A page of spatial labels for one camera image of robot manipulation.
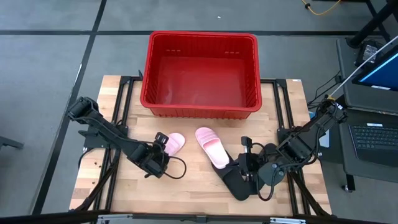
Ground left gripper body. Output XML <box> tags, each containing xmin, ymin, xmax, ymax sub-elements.
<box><xmin>143</xmin><ymin>146</ymin><xmax>171</xmax><ymax>179</ymax></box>

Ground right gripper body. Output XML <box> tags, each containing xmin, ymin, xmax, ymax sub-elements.
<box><xmin>238</xmin><ymin>151</ymin><xmax>261</xmax><ymax>183</ymax></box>

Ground pink slide sandal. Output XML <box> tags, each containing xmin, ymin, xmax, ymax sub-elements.
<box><xmin>164</xmin><ymin>133</ymin><xmax>187</xmax><ymax>157</ymax></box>
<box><xmin>195</xmin><ymin>126</ymin><xmax>231</xmax><ymax>170</ymax></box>

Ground red plastic bin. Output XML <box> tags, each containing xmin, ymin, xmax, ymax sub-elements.
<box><xmin>139</xmin><ymin>30</ymin><xmax>263</xmax><ymax>121</ymax></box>

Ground black crossbar with silver brackets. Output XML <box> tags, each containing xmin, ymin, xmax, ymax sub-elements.
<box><xmin>0</xmin><ymin>210</ymin><xmax>398</xmax><ymax>224</ymax></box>

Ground grey laptop desk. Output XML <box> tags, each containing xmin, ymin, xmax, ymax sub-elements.
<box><xmin>338</xmin><ymin>107</ymin><xmax>398</xmax><ymax>192</ymax></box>

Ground laptop computer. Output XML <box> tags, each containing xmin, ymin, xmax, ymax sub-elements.
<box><xmin>335</xmin><ymin>36</ymin><xmax>398</xmax><ymax>116</ymax></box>

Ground dark laptop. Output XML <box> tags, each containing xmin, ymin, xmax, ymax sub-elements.
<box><xmin>347</xmin><ymin>121</ymin><xmax>398</xmax><ymax>167</ymax></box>

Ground dark grey stand foot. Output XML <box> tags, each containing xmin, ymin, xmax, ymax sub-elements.
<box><xmin>0</xmin><ymin>135</ymin><xmax>25</xmax><ymax>151</ymax></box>

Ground computer monitor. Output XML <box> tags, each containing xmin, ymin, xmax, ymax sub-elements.
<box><xmin>351</xmin><ymin>44</ymin><xmax>398</xmax><ymax>93</ymax></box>

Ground black power adapter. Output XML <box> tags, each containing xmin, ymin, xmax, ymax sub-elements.
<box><xmin>354</xmin><ymin>39</ymin><xmax>386</xmax><ymax>68</ymax></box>

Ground black stand pole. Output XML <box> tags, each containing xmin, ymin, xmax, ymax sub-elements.
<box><xmin>346</xmin><ymin>0</ymin><xmax>398</xmax><ymax>49</ymax></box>

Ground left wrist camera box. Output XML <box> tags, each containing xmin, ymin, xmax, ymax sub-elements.
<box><xmin>154</xmin><ymin>131</ymin><xmax>170</xmax><ymax>146</ymax></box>

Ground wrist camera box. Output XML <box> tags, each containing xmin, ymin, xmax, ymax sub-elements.
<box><xmin>154</xmin><ymin>131</ymin><xmax>170</xmax><ymax>146</ymax></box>
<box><xmin>241</xmin><ymin>136</ymin><xmax>252</xmax><ymax>154</ymax></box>

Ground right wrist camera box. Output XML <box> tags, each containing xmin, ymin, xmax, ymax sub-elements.
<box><xmin>241</xmin><ymin>136</ymin><xmax>252</xmax><ymax>154</ymax></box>

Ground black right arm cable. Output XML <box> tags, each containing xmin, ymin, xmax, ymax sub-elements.
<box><xmin>256</xmin><ymin>177</ymin><xmax>277</xmax><ymax>202</ymax></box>

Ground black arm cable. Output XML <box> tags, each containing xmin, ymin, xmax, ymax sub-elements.
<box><xmin>256</xmin><ymin>177</ymin><xmax>277</xmax><ymax>202</ymax></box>
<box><xmin>161</xmin><ymin>155</ymin><xmax>188</xmax><ymax>180</ymax></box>

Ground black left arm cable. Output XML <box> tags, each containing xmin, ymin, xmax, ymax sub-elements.
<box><xmin>161</xmin><ymin>155</ymin><xmax>188</xmax><ymax>180</ymax></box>

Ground black aluminium rail frame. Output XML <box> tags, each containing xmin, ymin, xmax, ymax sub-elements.
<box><xmin>70</xmin><ymin>74</ymin><xmax>144</xmax><ymax>215</ymax></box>
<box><xmin>260</xmin><ymin>78</ymin><xmax>332</xmax><ymax>217</ymax></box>

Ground white cable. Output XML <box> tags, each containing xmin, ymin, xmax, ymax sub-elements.
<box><xmin>330</xmin><ymin>34</ymin><xmax>398</xmax><ymax>98</ymax></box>

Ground yellow cable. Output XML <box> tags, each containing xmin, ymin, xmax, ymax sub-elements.
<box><xmin>300</xmin><ymin>0</ymin><xmax>342</xmax><ymax>16</ymax></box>

